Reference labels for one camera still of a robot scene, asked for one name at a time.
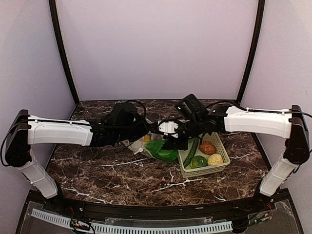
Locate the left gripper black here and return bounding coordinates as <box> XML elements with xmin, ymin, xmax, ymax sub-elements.
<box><xmin>115</xmin><ymin>115</ymin><xmax>151</xmax><ymax>143</ymax></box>

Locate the clear polka dot zip bag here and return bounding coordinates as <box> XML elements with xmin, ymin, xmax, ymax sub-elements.
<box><xmin>122</xmin><ymin>132</ymin><xmax>164</xmax><ymax>158</ymax></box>

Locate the bok choy toy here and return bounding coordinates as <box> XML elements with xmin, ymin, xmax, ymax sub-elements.
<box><xmin>144</xmin><ymin>140</ymin><xmax>178</xmax><ymax>162</ymax></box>

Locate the green plastic basket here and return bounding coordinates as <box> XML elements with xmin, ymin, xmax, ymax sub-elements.
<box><xmin>178</xmin><ymin>133</ymin><xmax>230</xmax><ymax>178</ymax></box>

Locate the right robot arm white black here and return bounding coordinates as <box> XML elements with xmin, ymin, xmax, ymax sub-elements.
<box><xmin>158</xmin><ymin>103</ymin><xmax>311</xmax><ymax>212</ymax></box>

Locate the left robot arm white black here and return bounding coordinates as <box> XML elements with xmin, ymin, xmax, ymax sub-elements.
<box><xmin>0</xmin><ymin>110</ymin><xmax>149</xmax><ymax>213</ymax></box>

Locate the green cucumber toy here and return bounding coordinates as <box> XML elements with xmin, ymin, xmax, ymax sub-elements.
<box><xmin>183</xmin><ymin>138</ymin><xmax>200</xmax><ymax>168</ymax></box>

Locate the brown bun toy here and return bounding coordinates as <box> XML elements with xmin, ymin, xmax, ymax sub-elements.
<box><xmin>199</xmin><ymin>140</ymin><xmax>216</xmax><ymax>155</ymax></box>

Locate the green yellow pepper toy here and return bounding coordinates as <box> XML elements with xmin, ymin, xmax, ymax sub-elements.
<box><xmin>190</xmin><ymin>155</ymin><xmax>208</xmax><ymax>169</ymax></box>

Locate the cream cauliflower toy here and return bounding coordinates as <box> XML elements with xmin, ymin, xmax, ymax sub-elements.
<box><xmin>208</xmin><ymin>154</ymin><xmax>224</xmax><ymax>166</ymax></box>

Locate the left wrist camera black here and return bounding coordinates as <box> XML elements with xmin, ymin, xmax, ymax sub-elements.
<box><xmin>108</xmin><ymin>102</ymin><xmax>137</xmax><ymax>125</ymax></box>

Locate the black front rail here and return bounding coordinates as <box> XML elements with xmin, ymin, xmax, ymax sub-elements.
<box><xmin>29</xmin><ymin>190</ymin><xmax>271</xmax><ymax>221</ymax></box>

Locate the white slotted cable duct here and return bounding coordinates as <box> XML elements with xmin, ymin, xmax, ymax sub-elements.
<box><xmin>31</xmin><ymin>208</ymin><xmax>233</xmax><ymax>234</ymax></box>

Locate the right black frame post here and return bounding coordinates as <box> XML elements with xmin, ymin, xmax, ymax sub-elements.
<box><xmin>240</xmin><ymin>0</ymin><xmax>266</xmax><ymax>85</ymax></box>

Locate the black frame post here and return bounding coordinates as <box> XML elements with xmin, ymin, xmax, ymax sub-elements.
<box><xmin>240</xmin><ymin>0</ymin><xmax>266</xmax><ymax>85</ymax></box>
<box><xmin>48</xmin><ymin>0</ymin><xmax>80</xmax><ymax>106</ymax></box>

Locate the left black frame post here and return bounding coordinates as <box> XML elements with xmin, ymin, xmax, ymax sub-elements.
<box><xmin>48</xmin><ymin>0</ymin><xmax>80</xmax><ymax>106</ymax></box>

